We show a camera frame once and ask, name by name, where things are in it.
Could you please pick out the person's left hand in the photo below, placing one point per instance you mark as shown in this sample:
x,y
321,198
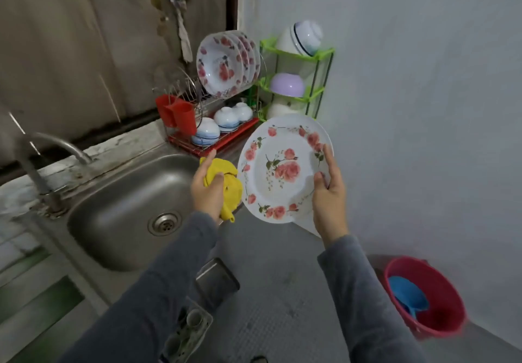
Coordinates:
x,y
208,195

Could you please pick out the person's right hand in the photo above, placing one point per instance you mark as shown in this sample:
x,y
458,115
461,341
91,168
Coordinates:
x,y
330,208

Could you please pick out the cream plastic bowl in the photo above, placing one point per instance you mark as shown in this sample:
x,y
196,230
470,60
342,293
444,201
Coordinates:
x,y
277,110

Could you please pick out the purple plastic bowl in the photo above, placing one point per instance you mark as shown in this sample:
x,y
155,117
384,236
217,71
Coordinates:
x,y
287,84

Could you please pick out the person's right forearm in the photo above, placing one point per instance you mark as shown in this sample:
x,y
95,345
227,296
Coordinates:
x,y
367,310

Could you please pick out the person's black shoe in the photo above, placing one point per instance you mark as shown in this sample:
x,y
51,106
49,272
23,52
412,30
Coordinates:
x,y
259,359

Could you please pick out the dark square container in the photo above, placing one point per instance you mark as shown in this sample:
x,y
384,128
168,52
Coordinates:
x,y
214,281

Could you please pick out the stainless steel sink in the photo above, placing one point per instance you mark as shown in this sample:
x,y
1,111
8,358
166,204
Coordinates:
x,y
122,212

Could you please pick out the blue plastic scoop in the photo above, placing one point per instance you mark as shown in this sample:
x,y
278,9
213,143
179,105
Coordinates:
x,y
408,293

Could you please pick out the tray of small cups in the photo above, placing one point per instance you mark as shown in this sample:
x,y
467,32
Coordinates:
x,y
187,334

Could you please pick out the red plastic bucket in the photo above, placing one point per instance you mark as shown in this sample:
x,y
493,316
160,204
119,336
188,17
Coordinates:
x,y
444,293

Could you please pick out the green plastic shelf rack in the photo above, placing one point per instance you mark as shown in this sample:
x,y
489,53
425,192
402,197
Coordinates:
x,y
314,53

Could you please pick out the metal faucet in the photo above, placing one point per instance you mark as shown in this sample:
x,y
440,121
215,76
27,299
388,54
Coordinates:
x,y
41,171

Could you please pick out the white hanging cloth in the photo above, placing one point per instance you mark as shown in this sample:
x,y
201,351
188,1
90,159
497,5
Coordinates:
x,y
181,16

